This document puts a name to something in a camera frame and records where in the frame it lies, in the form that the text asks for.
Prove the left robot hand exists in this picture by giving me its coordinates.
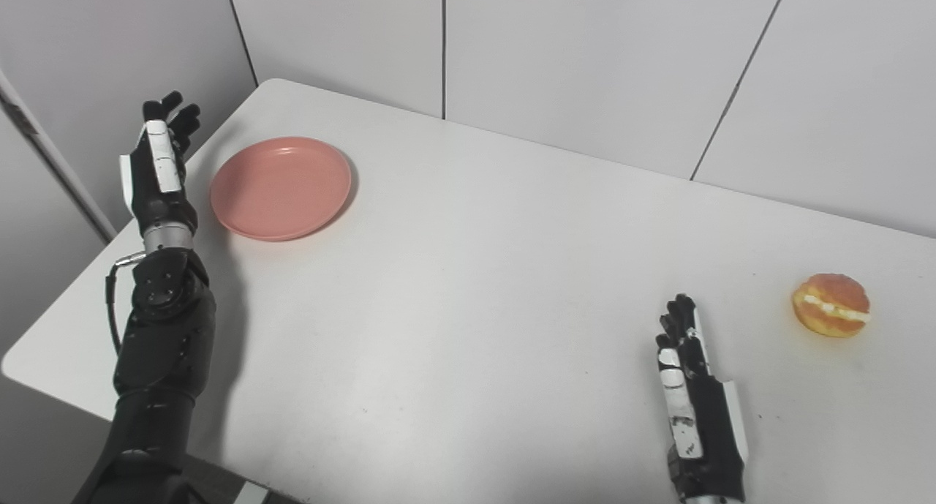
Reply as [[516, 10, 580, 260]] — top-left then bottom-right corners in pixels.
[[119, 91, 202, 234]]

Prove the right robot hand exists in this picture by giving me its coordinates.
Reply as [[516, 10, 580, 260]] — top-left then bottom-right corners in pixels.
[[656, 293, 750, 503]]

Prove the pink round plate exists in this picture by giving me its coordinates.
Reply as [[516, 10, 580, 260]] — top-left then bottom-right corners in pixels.
[[210, 137, 353, 242]]

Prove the cream puff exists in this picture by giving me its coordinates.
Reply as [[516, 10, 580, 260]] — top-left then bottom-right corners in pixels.
[[792, 273, 872, 338]]

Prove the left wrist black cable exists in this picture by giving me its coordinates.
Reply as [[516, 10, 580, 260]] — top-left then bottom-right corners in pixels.
[[106, 252, 147, 356]]

